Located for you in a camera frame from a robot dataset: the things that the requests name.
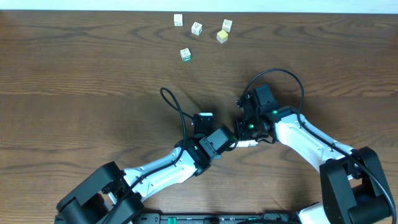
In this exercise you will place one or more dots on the white block top left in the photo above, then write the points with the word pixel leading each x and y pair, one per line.
pixel 178 20

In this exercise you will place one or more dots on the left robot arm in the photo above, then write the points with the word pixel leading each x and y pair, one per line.
pixel 114 195

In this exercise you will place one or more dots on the green letter wooden block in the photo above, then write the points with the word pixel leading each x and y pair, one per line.
pixel 186 54

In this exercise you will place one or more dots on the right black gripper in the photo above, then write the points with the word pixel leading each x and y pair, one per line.
pixel 242 134

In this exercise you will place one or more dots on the white block red bug drawing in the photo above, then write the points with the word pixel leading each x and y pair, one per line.
pixel 242 144

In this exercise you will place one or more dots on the white block black drawing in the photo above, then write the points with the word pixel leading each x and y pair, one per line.
pixel 196 28

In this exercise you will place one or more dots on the yellow top wooden block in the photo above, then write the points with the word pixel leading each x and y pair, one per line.
pixel 222 36

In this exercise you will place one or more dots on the white block top right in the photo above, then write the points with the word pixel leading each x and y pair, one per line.
pixel 227 25

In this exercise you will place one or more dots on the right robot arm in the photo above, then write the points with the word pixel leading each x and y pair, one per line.
pixel 354 186

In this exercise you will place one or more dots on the acorn picture wooden block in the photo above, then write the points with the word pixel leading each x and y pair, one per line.
pixel 253 143

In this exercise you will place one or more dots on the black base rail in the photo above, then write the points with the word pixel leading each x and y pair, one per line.
pixel 176 218

